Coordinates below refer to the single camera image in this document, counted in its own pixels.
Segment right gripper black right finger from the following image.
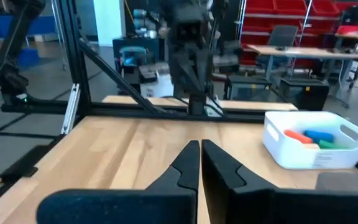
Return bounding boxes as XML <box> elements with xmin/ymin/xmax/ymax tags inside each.
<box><xmin>201</xmin><ymin>139</ymin><xmax>358</xmax><ymax>224</ymax></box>

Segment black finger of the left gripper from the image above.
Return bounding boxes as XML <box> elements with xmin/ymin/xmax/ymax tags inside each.
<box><xmin>169</xmin><ymin>58</ymin><xmax>194</xmax><ymax>96</ymax></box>
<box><xmin>191</xmin><ymin>58</ymin><xmax>213</xmax><ymax>94</ymax></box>

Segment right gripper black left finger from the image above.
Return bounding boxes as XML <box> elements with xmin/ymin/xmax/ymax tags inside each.
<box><xmin>36</xmin><ymin>140</ymin><xmax>200</xmax><ymax>224</ymax></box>

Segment blue cylinder block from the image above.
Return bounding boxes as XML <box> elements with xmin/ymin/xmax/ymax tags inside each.
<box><xmin>303</xmin><ymin>129</ymin><xmax>335</xmax><ymax>144</ymax></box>

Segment white box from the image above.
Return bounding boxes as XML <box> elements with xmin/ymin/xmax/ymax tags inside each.
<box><xmin>139</xmin><ymin>72</ymin><xmax>175</xmax><ymax>99</ymax></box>

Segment black equipment case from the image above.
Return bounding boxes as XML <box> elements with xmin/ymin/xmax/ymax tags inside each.
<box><xmin>223</xmin><ymin>74</ymin><xmax>273</xmax><ymax>101</ymax></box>
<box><xmin>279</xmin><ymin>77</ymin><xmax>331</xmax><ymax>112</ymax></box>

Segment white plastic bin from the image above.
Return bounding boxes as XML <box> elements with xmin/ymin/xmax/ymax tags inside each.
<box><xmin>262</xmin><ymin>110</ymin><xmax>358</xmax><ymax>170</ymax></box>

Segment green cylinder block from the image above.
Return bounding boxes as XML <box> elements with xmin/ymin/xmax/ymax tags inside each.
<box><xmin>318</xmin><ymin>139</ymin><xmax>339</xmax><ymax>150</ymax></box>

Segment red shelving with bins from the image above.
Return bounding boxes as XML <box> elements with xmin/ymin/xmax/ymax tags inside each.
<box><xmin>240</xmin><ymin>0</ymin><xmax>358</xmax><ymax>70</ymax></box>

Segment grey office chair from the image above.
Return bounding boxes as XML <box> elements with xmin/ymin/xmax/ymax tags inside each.
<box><xmin>255</xmin><ymin>24</ymin><xmax>300</xmax><ymax>82</ymax></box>

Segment long wooden desk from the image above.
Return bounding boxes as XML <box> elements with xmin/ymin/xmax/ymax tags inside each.
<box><xmin>246</xmin><ymin>43</ymin><xmax>358</xmax><ymax>62</ymax></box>

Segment silver aluminium extrusion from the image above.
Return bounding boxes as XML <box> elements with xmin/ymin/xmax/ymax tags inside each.
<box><xmin>60</xmin><ymin>83</ymin><xmax>81</xmax><ymax>136</ymax></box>

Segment small blue bin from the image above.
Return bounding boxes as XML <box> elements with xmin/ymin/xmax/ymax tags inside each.
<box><xmin>16</xmin><ymin>48</ymin><xmax>40</xmax><ymax>68</ymax></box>

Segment small red box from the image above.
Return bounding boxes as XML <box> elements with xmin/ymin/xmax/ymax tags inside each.
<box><xmin>336</xmin><ymin>24</ymin><xmax>358</xmax><ymax>35</ymax></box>

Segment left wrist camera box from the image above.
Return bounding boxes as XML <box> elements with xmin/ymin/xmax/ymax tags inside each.
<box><xmin>170</xmin><ymin>9</ymin><xmax>211</xmax><ymax>44</ymax></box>

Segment black diagonal frame strut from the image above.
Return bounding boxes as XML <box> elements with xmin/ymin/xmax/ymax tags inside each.
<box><xmin>78</xmin><ymin>39</ymin><xmax>167</xmax><ymax>114</ymax></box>

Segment black table edge bracket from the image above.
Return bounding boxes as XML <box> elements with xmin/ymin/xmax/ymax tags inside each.
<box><xmin>0</xmin><ymin>166</ymin><xmax>39</xmax><ymax>185</ymax></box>

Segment black frame upright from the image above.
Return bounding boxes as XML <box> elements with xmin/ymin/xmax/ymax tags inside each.
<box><xmin>57</xmin><ymin>0</ymin><xmax>92</xmax><ymax>116</ymax></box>

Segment blue wall bins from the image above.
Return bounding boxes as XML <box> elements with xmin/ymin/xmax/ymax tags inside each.
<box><xmin>0</xmin><ymin>14</ymin><xmax>58</xmax><ymax>40</ymax></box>

